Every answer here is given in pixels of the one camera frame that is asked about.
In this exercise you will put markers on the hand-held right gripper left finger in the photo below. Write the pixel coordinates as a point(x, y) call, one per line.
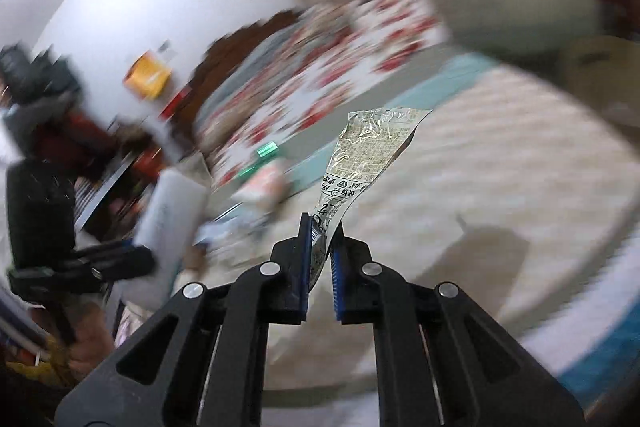
point(304, 267)

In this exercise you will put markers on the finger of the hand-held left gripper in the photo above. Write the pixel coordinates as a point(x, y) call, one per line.
point(120, 261)

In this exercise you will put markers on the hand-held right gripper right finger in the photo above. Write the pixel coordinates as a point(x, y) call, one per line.
point(337, 277)

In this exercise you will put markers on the white plastic container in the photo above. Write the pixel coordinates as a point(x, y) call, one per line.
point(172, 212)

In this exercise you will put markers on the green and white snack packet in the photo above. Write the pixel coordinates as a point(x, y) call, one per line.
point(262, 187)

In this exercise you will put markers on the clear printed plastic wrapper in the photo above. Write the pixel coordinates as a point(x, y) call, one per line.
point(362, 147)

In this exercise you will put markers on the yellow paper bag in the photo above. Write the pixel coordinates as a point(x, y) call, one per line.
point(147, 74)

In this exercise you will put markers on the patterned bedspread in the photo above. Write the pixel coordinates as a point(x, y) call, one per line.
point(500, 187)

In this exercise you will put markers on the floral quilt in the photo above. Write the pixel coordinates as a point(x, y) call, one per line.
point(325, 72)

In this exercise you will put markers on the brown wooden headboard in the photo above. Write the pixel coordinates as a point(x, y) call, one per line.
point(230, 52)

